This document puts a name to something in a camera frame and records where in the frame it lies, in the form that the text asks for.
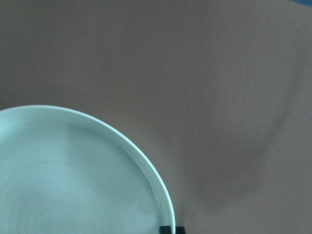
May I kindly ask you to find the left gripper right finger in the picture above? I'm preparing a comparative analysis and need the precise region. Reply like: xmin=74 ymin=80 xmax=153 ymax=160
xmin=175 ymin=221 xmax=186 ymax=234

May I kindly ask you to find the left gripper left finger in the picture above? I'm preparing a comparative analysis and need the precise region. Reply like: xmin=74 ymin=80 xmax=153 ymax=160
xmin=158 ymin=222 xmax=174 ymax=234

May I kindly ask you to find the light green plate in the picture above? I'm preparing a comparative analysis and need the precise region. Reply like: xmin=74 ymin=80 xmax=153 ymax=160
xmin=0 ymin=105 xmax=176 ymax=234

